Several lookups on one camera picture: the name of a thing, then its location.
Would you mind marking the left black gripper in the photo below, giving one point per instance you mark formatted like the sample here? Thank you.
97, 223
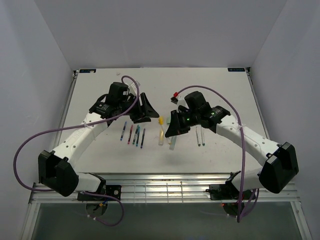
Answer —
147, 109

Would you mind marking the left blue corner label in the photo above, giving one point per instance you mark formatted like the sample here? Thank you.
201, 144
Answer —
87, 71

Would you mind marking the red pen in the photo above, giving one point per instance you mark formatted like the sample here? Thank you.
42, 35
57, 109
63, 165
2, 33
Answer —
130, 134

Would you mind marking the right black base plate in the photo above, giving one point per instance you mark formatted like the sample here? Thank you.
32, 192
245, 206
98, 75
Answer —
222, 192

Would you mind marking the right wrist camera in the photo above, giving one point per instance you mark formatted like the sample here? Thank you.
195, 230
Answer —
193, 101

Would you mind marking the light green highlighter body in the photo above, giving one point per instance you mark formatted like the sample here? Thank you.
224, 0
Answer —
172, 143

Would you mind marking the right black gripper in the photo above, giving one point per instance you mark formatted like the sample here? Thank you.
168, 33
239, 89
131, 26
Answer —
174, 128

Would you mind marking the purple pen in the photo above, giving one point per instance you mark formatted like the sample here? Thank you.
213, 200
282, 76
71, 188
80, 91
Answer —
143, 138

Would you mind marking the yellow highlighter body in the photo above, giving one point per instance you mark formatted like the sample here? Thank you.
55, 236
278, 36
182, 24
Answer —
161, 138

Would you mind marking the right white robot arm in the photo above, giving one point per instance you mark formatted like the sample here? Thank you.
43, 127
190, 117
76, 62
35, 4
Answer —
278, 161

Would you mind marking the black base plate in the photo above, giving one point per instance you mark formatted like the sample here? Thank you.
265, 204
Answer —
222, 192
110, 190

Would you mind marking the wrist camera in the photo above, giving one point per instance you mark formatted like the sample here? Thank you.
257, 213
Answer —
120, 92
193, 101

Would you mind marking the blue corner label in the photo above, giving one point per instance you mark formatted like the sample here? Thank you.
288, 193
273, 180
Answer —
87, 71
236, 69

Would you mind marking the right blue corner label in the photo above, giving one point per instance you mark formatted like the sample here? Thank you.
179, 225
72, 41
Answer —
236, 69

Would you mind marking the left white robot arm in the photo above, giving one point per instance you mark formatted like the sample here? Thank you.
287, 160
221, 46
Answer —
56, 169

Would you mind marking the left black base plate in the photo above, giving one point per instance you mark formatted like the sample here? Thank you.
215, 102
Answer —
110, 190

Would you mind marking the dark blue pen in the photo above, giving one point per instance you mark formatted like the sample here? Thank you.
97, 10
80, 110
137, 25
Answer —
137, 136

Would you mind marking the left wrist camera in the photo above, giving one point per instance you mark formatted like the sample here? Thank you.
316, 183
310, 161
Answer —
120, 92

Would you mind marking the green capped white marker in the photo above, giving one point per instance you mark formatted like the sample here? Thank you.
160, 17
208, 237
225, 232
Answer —
202, 136

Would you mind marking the dark green marker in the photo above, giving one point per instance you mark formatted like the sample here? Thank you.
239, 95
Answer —
197, 137

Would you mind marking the green pen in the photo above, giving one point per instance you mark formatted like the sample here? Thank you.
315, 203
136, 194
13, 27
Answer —
135, 134

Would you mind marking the aluminium frame rail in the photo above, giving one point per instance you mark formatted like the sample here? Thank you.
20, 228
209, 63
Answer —
168, 189

